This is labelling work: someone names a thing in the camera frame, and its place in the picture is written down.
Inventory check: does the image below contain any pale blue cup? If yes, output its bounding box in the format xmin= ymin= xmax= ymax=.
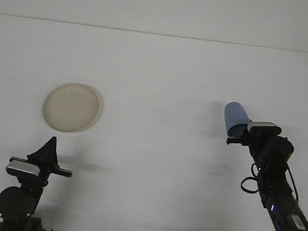
xmin=221 ymin=100 xmax=252 ymax=140

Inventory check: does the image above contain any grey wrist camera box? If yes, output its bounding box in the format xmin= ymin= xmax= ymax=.
xmin=246 ymin=119 xmax=283 ymax=137
xmin=5 ymin=159 xmax=42 ymax=177

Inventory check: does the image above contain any pale round plate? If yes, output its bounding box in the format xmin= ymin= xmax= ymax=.
xmin=40 ymin=79 xmax=105 ymax=137

